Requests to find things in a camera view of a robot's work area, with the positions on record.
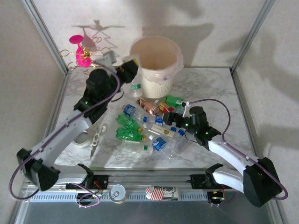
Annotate blue-capped bottle blue label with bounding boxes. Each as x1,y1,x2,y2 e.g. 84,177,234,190
142,114,169,126

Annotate clear bottle white gold label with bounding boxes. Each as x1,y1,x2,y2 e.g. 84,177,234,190
142,123,179,139

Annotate green bottle white label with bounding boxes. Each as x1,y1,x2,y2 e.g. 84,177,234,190
164,95,187,108

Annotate brown label tea bottle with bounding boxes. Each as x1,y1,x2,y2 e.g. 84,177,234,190
136,98,160,116

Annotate clear bottle green label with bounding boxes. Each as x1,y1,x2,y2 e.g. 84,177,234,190
129,79,143,98

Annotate clear bottle blue label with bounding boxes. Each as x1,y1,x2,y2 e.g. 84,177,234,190
122,104,147,121

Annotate green bottle yellow cap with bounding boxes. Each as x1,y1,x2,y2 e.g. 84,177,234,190
116,127,148,142
116,113,143,133

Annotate clear bottle green cap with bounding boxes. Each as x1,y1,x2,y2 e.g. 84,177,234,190
121,139,153,155

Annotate white ribbed plastic bin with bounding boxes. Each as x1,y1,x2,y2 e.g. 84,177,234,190
129,35,184,100

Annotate translucent bin liner bag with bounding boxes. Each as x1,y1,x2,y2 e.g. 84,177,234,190
129,35,185,82

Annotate pink wine glass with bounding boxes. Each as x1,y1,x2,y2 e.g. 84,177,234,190
69,35,93,69

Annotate white tape roll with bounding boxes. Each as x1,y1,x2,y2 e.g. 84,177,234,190
72,130,91,149

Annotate red striped label box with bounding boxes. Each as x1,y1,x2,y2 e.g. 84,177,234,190
145,185,180,201

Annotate small circuit board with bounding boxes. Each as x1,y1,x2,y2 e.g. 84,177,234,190
208,190,226,202

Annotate silver tin can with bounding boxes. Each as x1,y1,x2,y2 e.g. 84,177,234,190
109,184,127,204

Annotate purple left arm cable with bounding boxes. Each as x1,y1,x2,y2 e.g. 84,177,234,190
8,63,122,209

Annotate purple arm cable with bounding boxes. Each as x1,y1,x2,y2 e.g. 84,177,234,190
185,99,289,208
8,63,122,209

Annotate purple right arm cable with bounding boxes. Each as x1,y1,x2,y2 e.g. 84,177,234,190
185,99,289,208

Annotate gold wire glass rack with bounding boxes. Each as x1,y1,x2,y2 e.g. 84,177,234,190
59,37,115,75

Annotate aluminium frame side rail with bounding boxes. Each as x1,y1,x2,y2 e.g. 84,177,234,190
231,70,289,224
8,71,72,224

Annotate white handled scissors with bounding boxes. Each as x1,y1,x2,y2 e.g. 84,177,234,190
90,123,109,159

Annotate aluminium mounting rail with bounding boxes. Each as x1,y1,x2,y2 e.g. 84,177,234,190
22,169,278,192

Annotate aluminium frame post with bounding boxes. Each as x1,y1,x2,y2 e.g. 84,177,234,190
21,0,72,74
230,0,276,72

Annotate grey slotted cable duct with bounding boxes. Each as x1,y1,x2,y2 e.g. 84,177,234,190
30,191,210,202

